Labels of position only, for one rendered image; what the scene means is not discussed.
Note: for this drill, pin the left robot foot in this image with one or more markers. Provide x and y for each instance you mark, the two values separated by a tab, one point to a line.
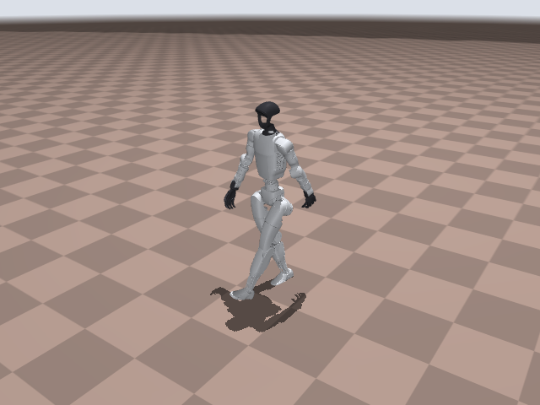
242	294

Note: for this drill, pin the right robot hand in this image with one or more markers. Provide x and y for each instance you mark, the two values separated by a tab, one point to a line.
230	196

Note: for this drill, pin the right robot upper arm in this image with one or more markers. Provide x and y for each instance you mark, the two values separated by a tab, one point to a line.
247	158

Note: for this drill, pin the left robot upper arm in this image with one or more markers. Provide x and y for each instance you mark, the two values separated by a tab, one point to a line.
286	148

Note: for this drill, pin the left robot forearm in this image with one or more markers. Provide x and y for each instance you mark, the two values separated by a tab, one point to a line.
304	183

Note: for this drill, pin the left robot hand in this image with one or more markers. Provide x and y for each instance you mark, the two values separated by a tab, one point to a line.
309	200

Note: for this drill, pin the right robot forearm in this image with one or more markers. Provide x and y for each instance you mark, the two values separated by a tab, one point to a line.
240	174

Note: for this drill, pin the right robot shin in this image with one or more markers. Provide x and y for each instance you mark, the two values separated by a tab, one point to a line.
279	257

